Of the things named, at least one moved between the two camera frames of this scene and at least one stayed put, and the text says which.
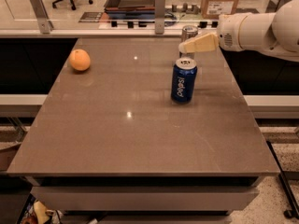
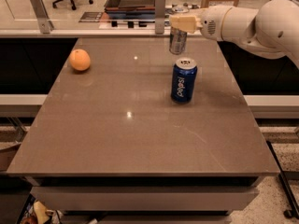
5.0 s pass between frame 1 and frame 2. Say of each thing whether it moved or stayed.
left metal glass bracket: stayed
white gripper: moved
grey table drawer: stayed
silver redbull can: moved
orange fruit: stayed
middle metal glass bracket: stayed
